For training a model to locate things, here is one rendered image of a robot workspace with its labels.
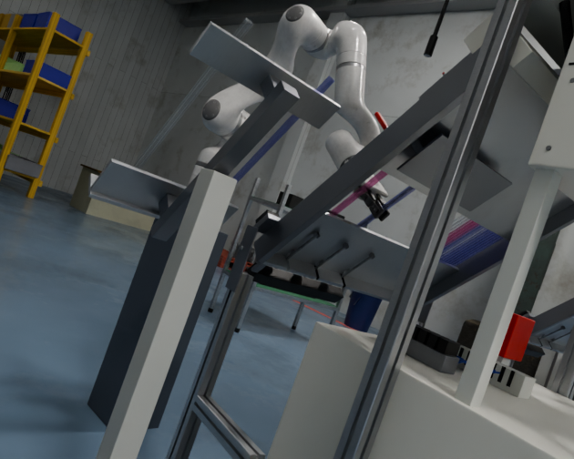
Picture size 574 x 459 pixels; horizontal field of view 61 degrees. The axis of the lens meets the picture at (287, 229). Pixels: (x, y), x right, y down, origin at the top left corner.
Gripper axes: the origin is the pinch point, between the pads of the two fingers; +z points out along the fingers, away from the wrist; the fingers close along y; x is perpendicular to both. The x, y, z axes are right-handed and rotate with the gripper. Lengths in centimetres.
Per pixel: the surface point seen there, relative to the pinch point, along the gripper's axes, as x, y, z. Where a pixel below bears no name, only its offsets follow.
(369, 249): 12.0, 8.6, 0.0
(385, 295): 25.7, 30.8, 0.7
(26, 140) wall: 579, 50, -805
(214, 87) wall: 304, 313, -815
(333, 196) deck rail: -1.2, -21.0, 5.7
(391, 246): 8.0, 13.6, 0.7
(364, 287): 25.6, 20.8, 0.0
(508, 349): 18, 81, 18
